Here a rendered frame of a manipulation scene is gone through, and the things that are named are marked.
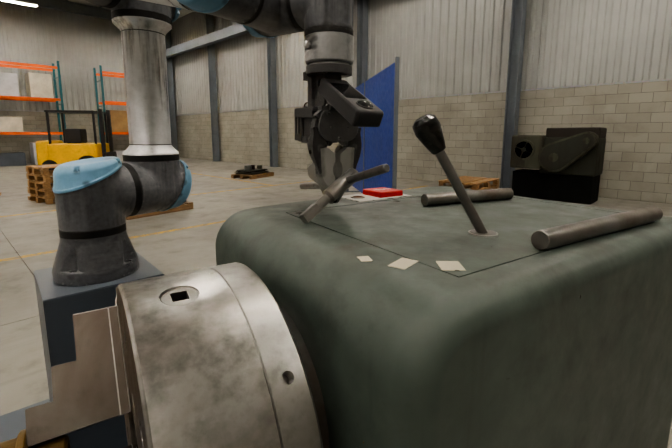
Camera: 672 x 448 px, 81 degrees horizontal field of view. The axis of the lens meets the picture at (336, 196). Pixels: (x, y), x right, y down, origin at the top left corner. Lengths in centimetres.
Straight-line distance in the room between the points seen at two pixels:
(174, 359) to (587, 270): 39
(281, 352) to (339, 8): 47
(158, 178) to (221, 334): 61
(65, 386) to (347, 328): 27
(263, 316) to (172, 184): 61
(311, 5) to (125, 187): 51
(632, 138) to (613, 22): 245
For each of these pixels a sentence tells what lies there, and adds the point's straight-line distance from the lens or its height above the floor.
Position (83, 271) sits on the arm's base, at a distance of 88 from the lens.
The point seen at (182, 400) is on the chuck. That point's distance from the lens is 34.
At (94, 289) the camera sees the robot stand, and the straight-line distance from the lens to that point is 86.
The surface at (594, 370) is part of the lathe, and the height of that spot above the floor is 113.
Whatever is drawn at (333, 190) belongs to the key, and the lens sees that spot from 57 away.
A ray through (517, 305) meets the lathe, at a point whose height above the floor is 124.
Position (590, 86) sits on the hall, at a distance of 1044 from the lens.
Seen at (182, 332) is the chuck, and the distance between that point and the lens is 36.
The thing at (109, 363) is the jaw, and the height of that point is 116.
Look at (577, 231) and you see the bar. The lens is 53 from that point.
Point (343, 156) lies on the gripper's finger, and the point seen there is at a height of 135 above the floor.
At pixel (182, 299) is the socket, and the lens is 41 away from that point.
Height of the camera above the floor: 138
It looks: 9 degrees down
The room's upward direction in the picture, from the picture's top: straight up
